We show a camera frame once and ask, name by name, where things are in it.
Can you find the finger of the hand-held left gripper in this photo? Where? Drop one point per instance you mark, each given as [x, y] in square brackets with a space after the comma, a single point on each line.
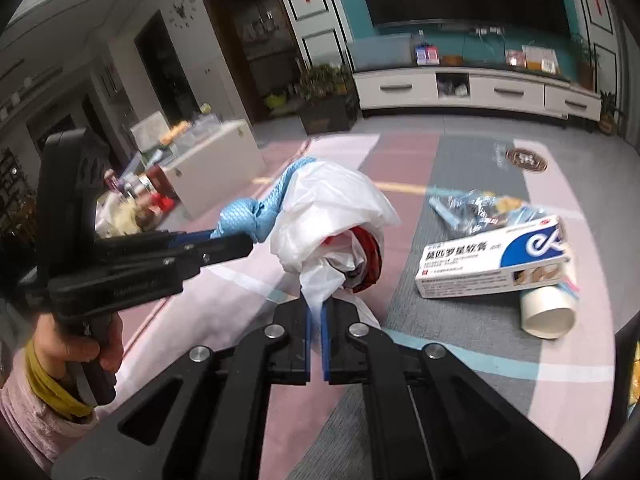
[225, 252]
[185, 238]

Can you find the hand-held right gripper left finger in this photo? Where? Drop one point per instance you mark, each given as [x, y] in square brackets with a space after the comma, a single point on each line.
[290, 340]

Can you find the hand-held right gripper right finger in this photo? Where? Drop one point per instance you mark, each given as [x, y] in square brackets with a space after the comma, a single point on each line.
[326, 345]

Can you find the blue face mask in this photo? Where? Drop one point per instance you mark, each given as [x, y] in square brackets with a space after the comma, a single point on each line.
[240, 220]

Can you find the red snack wrapper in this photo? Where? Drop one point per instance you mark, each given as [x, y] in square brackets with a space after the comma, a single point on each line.
[367, 255]

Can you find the white plastic bag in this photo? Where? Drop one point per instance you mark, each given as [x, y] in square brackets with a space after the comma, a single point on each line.
[330, 200]

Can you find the white and blue medicine box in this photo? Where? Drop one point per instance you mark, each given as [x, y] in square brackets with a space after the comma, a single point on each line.
[480, 265]

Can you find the clear blue plastic wrapper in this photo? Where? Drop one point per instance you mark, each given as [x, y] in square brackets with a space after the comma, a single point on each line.
[475, 210]

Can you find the white paper cup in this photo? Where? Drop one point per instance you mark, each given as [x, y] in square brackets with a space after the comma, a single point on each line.
[545, 310]

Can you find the person's left forearm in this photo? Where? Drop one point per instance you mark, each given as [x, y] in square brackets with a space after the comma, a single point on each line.
[25, 425]

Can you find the person's left hand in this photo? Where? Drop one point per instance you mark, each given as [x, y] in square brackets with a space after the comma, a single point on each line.
[60, 345]

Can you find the brown coconut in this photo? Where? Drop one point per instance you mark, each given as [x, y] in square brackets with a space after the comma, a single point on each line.
[145, 220]

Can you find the white storage box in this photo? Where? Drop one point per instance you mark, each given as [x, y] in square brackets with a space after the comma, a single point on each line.
[220, 170]

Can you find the clear plastic container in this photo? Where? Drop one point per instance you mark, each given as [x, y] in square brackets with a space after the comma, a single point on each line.
[197, 130]

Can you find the black planter with plants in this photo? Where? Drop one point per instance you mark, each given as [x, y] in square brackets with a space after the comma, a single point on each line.
[327, 110]

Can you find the yellow wrist band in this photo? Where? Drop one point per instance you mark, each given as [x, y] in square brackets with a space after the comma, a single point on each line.
[50, 395]

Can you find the glass fish tank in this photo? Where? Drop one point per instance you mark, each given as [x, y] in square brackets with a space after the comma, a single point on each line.
[380, 52]

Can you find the blue and red box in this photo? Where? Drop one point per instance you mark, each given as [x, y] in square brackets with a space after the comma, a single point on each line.
[426, 55]

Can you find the white television cabinet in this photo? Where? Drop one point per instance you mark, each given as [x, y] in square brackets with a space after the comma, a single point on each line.
[500, 92]

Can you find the desk calendar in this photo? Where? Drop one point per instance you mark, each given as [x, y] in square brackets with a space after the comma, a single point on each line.
[540, 59]

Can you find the small potted plant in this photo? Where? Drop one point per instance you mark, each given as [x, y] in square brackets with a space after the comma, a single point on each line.
[609, 115]

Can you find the tall potted plant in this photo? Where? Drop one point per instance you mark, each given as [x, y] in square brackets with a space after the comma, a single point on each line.
[585, 65]

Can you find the black wall clock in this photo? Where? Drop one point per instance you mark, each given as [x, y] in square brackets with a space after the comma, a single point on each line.
[182, 9]

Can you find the small photo frame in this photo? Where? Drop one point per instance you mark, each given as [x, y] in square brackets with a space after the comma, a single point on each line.
[515, 58]

